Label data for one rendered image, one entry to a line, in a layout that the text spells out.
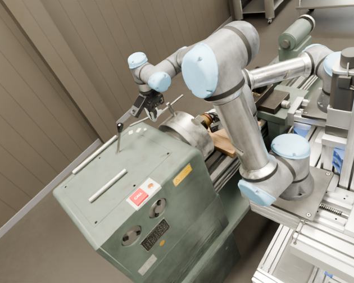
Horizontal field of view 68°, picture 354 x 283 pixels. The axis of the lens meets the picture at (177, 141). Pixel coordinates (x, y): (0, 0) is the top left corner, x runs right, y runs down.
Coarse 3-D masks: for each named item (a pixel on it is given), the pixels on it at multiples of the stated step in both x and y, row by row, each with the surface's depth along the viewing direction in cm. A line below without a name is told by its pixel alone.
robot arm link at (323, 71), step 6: (330, 54) 108; (336, 54) 107; (324, 60) 109; (330, 60) 106; (336, 60) 105; (318, 66) 113; (324, 66) 108; (330, 66) 105; (318, 72) 113; (324, 72) 109; (330, 72) 105; (324, 78) 110; (330, 78) 107; (324, 84) 112; (330, 84) 109; (324, 90) 114
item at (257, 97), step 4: (272, 84) 167; (268, 88) 166; (272, 88) 168; (264, 92) 164; (268, 92) 166; (256, 96) 164; (260, 96) 163; (264, 96) 164; (268, 96) 168; (256, 100) 161; (260, 100) 163; (264, 100) 166; (256, 104) 161; (256, 108) 163
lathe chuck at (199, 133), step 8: (176, 112) 142; (184, 112) 139; (168, 120) 139; (176, 120) 136; (184, 120) 135; (184, 128) 132; (192, 128) 133; (200, 128) 134; (192, 136) 131; (200, 136) 133; (208, 136) 136; (200, 144) 133; (208, 144) 137
